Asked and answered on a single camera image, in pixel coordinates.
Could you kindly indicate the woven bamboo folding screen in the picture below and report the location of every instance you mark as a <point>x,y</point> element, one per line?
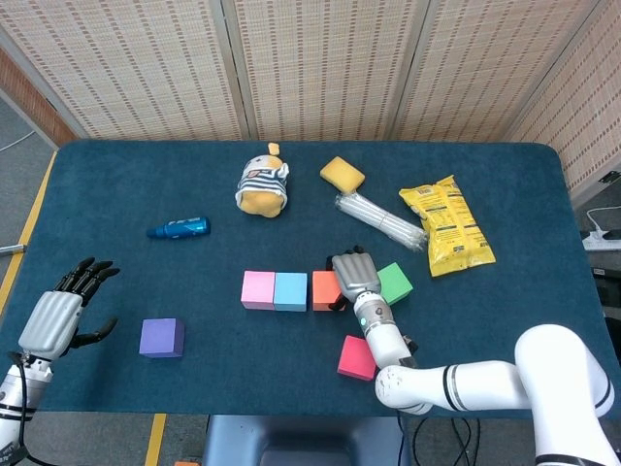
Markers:
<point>315,63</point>

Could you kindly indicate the red foam cube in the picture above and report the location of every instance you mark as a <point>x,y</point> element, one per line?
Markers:
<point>354,359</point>

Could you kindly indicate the yellow plush toy striped shirt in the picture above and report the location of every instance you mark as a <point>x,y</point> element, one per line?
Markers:
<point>259,184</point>

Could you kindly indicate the orange foam cube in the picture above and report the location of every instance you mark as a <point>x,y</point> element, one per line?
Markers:
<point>324,290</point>

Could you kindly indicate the bundle of clear straws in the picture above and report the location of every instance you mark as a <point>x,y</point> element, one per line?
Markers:
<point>378,218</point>

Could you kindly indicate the yellow snack bag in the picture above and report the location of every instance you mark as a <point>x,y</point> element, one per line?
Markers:
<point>451,228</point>

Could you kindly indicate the white power strip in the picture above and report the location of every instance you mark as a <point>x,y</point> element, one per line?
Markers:
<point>601,240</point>

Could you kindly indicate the blue spray bottle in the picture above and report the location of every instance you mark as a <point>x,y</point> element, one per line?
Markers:
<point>182,228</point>

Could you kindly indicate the silver metal bar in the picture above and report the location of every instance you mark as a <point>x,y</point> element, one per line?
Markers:
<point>12,249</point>

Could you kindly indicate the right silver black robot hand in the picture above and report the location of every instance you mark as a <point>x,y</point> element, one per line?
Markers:
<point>356,274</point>

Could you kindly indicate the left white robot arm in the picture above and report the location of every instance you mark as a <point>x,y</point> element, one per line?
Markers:
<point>14,398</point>

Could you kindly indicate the small orange object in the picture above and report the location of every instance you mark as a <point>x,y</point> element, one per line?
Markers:
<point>186,463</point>

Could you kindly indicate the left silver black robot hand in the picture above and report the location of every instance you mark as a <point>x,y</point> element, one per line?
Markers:
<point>51,322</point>

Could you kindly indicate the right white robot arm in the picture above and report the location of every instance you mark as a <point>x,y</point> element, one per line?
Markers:
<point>485,383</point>

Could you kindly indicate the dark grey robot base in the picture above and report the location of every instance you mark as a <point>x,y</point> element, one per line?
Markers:
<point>305,437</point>

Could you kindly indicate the teal felt table cover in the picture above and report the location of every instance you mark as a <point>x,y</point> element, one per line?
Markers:
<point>97,194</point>

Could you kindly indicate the green foam cube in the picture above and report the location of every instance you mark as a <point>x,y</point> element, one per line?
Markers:
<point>397,284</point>

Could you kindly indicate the pink foam cube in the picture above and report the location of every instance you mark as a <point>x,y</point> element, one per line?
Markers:
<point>258,290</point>

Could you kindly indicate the yellow sponge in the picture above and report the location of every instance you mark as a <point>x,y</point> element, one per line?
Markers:
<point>342,172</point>

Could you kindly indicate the light blue foam cube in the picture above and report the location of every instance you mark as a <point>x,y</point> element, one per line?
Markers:
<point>290,290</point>

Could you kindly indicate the purple foam cube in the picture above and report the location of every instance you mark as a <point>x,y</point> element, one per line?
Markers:
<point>160,337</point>

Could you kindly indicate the black box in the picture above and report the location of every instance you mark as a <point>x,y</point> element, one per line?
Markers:
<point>609,291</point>

